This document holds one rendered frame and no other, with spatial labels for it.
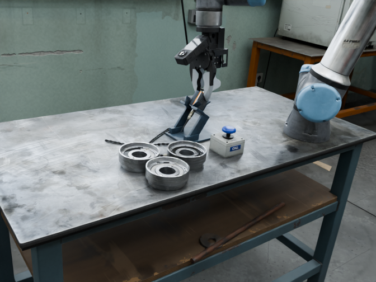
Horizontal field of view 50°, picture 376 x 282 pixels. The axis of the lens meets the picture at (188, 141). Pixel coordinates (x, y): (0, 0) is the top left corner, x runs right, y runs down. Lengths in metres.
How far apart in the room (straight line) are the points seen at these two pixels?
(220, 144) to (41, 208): 0.51
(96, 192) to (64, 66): 1.73
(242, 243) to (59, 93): 1.71
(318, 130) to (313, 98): 0.20
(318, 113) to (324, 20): 2.05
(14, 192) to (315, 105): 0.79
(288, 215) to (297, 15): 2.17
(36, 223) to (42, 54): 1.78
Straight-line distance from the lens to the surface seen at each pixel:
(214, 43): 1.22
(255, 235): 1.31
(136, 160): 1.00
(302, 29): 3.30
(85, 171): 1.03
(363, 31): 1.16
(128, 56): 2.78
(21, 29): 2.49
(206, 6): 1.18
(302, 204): 1.49
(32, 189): 0.97
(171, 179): 0.93
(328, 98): 1.16
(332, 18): 3.15
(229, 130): 1.14
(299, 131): 1.34
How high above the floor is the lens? 1.29
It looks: 24 degrees down
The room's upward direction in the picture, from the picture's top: 5 degrees clockwise
